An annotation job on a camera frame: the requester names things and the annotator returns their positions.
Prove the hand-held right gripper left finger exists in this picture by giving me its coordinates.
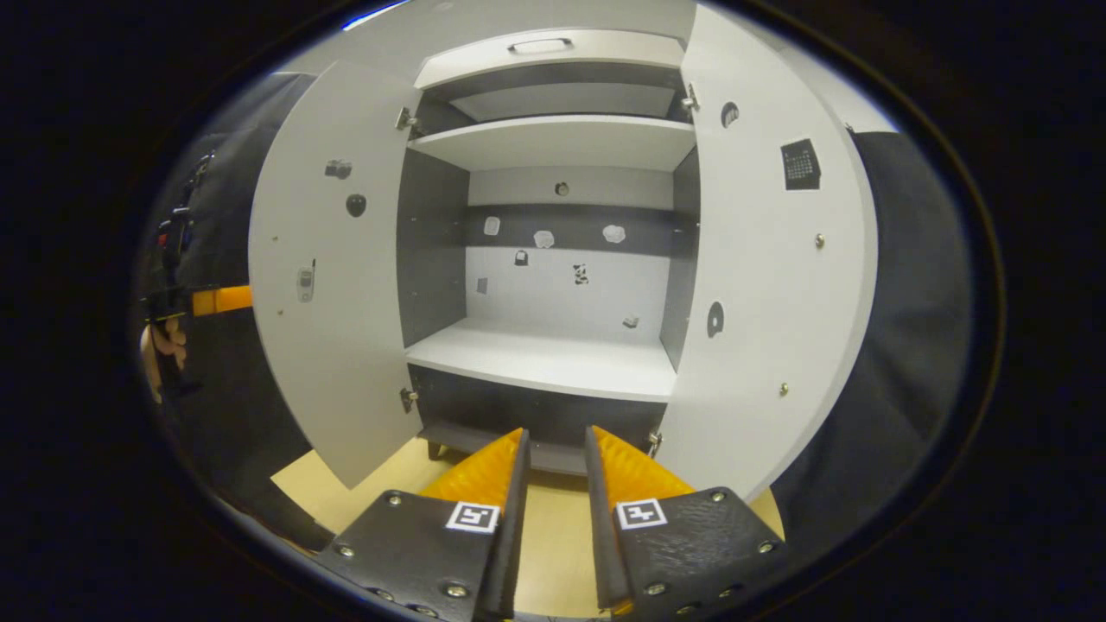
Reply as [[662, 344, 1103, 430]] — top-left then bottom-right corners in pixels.
[[309, 426, 533, 622]]

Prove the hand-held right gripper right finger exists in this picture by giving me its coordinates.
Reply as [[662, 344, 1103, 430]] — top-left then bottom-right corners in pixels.
[[584, 424, 788, 617]]

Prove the white cabinet shelf board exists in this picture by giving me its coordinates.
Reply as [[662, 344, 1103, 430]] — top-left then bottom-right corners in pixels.
[[404, 317, 677, 403], [408, 115, 696, 172]]

